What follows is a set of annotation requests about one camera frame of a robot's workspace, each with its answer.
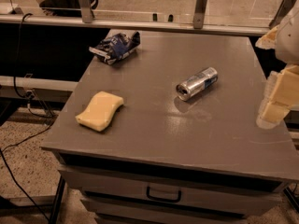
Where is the silver blue redbull can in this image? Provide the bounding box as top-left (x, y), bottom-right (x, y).
top-left (176, 67), bottom-right (218, 101)

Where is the black drawer handle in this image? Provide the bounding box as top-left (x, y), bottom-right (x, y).
top-left (146, 186), bottom-right (182, 203)

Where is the grey drawer cabinet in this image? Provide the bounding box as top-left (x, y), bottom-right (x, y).
top-left (43, 33), bottom-right (299, 224)

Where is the black floor cable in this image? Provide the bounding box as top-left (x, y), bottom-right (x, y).
top-left (0, 12), bottom-right (59, 222)

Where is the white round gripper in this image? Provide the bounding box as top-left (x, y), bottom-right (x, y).
top-left (255, 6), bottom-right (299, 129)

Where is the crumpled blue chip bag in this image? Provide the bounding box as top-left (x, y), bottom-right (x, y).
top-left (89, 32), bottom-right (141, 65)

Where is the yellow sponge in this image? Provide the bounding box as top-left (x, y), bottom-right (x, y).
top-left (76, 91), bottom-right (124, 132)

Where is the metal frame rail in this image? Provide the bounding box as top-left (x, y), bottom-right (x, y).
top-left (0, 0), bottom-right (299, 37)

